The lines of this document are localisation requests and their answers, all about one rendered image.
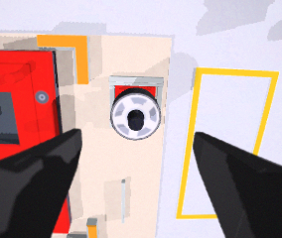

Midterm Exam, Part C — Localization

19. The white and black toy wheel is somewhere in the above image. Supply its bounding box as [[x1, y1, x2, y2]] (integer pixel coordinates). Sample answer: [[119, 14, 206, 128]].
[[110, 87, 161, 141]]

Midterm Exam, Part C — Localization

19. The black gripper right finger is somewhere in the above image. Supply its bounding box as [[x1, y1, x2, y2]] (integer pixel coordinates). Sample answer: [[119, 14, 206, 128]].
[[193, 132, 282, 238]]

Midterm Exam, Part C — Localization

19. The yellow rectangular outline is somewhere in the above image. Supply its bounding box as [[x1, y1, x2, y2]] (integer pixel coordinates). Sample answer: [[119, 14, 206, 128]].
[[176, 67, 279, 219]]

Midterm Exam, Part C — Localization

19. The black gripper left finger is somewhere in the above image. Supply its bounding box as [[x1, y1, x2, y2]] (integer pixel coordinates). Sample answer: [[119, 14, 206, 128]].
[[0, 129, 82, 238]]

